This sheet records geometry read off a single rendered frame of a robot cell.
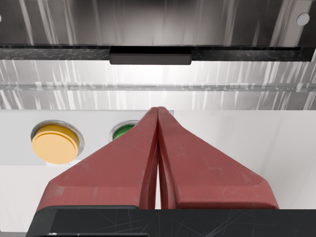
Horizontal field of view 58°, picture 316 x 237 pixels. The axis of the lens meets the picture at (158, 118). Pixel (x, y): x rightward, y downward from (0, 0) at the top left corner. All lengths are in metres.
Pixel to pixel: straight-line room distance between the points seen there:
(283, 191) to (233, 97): 0.30
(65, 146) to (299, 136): 0.31
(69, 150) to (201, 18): 0.16
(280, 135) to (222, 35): 0.25
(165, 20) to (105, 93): 0.08
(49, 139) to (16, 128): 0.03
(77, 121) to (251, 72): 0.15
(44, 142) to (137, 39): 0.12
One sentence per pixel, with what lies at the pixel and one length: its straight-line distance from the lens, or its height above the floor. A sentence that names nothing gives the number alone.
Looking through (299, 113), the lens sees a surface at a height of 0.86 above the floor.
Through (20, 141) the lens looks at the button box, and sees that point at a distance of 0.29.
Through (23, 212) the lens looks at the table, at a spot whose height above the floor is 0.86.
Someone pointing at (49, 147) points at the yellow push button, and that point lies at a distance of 0.27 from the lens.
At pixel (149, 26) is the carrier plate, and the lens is 0.20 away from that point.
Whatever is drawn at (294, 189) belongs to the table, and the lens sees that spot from 0.53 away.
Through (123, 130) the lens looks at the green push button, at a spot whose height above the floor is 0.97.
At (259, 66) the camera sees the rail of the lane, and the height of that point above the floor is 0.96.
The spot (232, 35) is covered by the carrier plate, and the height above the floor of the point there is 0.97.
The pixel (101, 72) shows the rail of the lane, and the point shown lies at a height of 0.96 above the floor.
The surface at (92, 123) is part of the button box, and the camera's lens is 0.26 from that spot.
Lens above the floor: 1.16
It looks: 53 degrees down
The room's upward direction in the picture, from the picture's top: 179 degrees clockwise
